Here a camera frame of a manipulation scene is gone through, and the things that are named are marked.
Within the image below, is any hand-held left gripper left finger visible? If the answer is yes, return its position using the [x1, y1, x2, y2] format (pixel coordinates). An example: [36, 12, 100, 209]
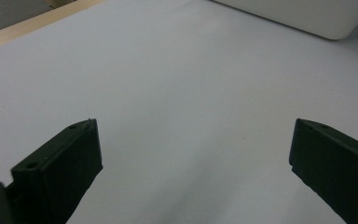
[10, 118, 104, 224]

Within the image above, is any white oblong plastic container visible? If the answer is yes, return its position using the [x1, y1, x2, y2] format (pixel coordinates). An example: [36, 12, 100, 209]
[211, 0, 358, 41]

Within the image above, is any white table mat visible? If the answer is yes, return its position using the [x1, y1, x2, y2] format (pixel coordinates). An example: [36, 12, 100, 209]
[0, 0, 358, 224]

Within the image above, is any light wooden table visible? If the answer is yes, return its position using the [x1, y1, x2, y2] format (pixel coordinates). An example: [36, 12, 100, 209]
[0, 0, 107, 54]

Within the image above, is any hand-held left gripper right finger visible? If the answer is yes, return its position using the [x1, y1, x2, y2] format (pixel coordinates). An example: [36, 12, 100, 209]
[288, 118, 358, 224]

